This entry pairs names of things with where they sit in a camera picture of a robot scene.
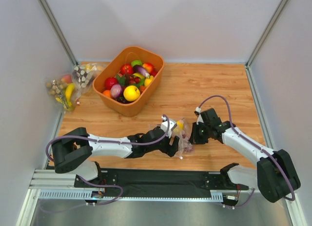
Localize purple fake fruit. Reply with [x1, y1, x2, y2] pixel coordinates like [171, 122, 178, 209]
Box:
[110, 83, 124, 99]

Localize yellow fake pear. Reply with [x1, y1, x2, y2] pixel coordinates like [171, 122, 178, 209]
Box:
[174, 120, 184, 134]

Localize red fake apple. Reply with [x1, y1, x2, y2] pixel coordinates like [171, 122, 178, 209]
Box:
[104, 77, 118, 90]
[120, 64, 134, 75]

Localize yellow fake lemon in basket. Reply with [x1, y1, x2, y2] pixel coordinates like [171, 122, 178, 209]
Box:
[144, 76, 154, 87]

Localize purple fake eggplant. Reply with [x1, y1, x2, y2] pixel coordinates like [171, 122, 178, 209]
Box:
[133, 65, 150, 79]

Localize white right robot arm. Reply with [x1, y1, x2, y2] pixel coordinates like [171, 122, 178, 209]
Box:
[189, 107, 301, 203]

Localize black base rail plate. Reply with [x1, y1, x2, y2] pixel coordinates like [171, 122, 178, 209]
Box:
[73, 167, 249, 199]

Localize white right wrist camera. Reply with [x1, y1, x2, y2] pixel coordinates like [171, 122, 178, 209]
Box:
[195, 107, 204, 124]

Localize fake orange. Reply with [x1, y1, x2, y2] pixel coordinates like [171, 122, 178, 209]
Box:
[102, 90, 112, 98]

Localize red fake grape bunch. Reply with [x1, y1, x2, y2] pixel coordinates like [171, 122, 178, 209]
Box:
[182, 133, 194, 153]

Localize clear polka dot zip bag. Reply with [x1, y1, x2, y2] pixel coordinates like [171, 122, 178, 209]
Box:
[148, 117, 195, 160]

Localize red fake apple in basket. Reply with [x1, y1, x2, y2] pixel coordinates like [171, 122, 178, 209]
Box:
[120, 64, 134, 75]

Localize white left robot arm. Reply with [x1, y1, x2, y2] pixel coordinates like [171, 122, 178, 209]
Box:
[52, 126, 179, 181]

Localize clear bag with banana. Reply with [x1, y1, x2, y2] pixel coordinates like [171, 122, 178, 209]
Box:
[45, 74, 79, 112]

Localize yellow fake lemon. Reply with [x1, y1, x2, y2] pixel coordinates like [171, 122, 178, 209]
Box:
[144, 76, 154, 87]
[123, 85, 141, 102]

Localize orange plastic basket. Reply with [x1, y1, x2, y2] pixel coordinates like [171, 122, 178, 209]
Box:
[92, 46, 166, 118]

